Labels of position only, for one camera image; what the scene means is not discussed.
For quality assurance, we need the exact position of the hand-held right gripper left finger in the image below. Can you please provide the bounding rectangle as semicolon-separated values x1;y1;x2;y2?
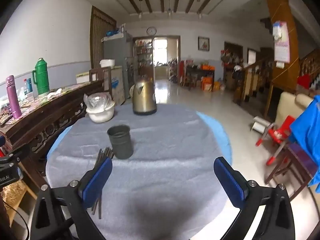
30;157;113;240

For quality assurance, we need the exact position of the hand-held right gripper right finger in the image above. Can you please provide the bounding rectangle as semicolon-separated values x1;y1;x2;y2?
213;156;297;240

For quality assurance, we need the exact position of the bundle of dark chopsticks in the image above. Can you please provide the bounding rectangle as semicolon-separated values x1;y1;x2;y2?
91;147;115;220

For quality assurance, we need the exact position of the dark grey utensil holder cup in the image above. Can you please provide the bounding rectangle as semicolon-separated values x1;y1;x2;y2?
107;124;134;160

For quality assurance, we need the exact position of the blue tablecloth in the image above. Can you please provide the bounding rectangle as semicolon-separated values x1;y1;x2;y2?
46;111;233;170

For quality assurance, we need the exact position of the white step stool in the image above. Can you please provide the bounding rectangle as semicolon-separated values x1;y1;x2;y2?
251;116;269;133

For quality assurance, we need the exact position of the white plastic bowl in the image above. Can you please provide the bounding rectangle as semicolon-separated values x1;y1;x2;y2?
86;101;116;124

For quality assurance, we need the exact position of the carved wooden sideboard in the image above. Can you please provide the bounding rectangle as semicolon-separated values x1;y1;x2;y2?
0;79;105;205

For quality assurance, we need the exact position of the grey tablecloth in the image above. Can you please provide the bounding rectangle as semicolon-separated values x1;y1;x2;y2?
46;102;227;240

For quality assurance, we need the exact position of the red plastic chair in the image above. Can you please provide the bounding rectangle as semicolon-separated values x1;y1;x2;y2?
255;115;297;166

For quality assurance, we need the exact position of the purple vacuum flask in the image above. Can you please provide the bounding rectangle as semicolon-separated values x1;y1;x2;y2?
5;75;23;119

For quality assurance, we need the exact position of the colourful printed table mat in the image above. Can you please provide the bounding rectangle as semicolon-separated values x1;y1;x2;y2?
0;84;83;126

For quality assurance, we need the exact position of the dark wooden chair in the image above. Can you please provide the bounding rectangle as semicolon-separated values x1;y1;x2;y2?
264;142;318;198

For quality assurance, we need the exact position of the clear red-capped water bottle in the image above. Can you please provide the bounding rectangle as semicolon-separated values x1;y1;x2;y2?
22;78;32;102

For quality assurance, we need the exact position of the white crumpled cloth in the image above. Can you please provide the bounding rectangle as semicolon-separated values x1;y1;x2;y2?
47;88;63;98

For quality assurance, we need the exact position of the gold electric kettle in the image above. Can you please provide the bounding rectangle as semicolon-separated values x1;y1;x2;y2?
132;77;158;116

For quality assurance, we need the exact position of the beige armchair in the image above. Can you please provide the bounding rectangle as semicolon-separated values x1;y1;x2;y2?
275;92;314;130

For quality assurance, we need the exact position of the blue cloth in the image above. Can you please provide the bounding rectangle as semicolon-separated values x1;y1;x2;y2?
290;96;320;193

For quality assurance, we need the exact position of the green thermos flask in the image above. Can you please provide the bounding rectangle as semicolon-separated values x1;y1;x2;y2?
32;58;51;98

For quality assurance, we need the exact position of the orange cardboard box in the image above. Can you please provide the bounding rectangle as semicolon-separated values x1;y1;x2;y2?
201;77;213;92

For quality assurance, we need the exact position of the white chest freezer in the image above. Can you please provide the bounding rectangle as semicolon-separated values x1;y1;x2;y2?
76;65;125;105

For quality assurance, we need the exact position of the wooden stair railing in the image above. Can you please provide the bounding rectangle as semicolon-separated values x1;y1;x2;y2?
234;55;275;105

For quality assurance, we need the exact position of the dark wooden side table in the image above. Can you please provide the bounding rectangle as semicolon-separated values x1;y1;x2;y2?
185;65;215;89

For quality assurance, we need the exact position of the grey refrigerator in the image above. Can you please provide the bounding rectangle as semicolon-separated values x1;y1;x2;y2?
102;34;134;98

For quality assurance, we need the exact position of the shelf of goods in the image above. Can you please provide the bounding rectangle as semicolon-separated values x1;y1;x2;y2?
134;39;153;75

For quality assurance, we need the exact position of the brown striped door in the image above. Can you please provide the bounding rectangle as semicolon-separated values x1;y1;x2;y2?
89;5;117;69

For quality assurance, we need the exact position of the framed wall picture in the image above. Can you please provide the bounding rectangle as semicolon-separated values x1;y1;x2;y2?
198;36;210;51

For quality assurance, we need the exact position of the pink wall calendar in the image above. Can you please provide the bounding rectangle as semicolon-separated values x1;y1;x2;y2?
272;21;290;63

